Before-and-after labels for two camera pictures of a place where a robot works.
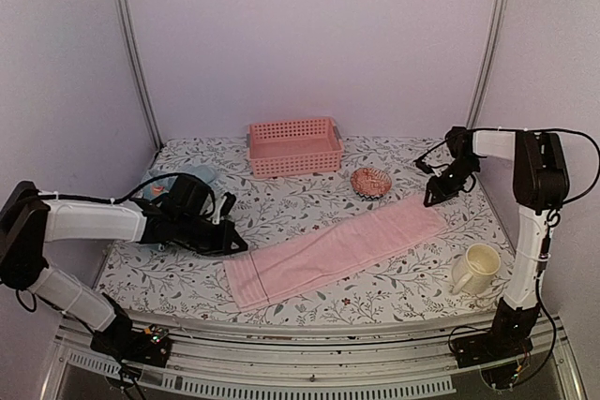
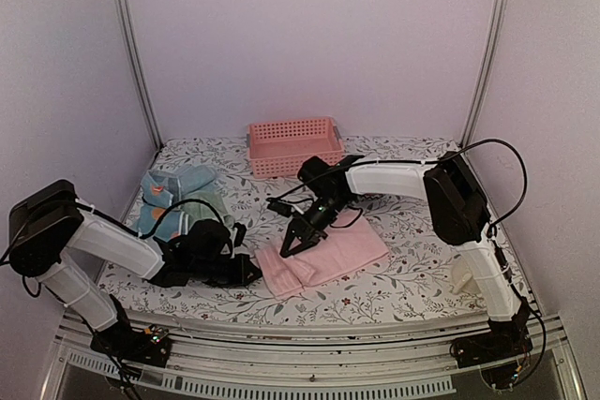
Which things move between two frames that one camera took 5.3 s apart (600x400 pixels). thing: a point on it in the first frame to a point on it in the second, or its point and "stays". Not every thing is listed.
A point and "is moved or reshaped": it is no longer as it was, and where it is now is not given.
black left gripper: [229, 233] to [241, 278]
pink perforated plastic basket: [293, 148] stays
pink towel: [264, 275] is moved or reshaped
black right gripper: [441, 192] to [302, 234]
